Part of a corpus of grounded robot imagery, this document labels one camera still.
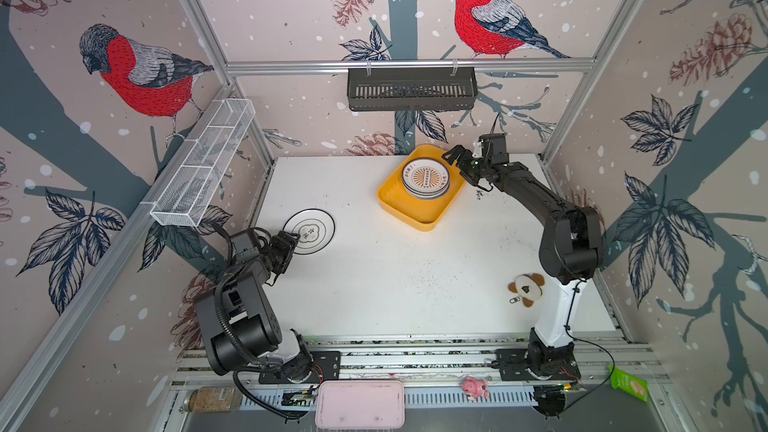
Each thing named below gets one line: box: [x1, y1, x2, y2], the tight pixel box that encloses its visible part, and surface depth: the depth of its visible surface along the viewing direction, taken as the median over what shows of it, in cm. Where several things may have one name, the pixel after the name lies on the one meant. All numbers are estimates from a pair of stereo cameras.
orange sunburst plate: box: [402, 157, 451, 193], surface depth 112 cm
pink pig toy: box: [461, 376, 490, 401], surface depth 70 cm
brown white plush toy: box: [507, 273, 545, 308], surface depth 87 cm
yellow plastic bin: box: [377, 145, 467, 232], surface depth 106 cm
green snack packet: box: [609, 365, 650, 404], surface depth 71 cm
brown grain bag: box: [179, 386, 243, 413], surface depth 67 cm
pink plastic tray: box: [315, 380, 405, 430], surface depth 68 cm
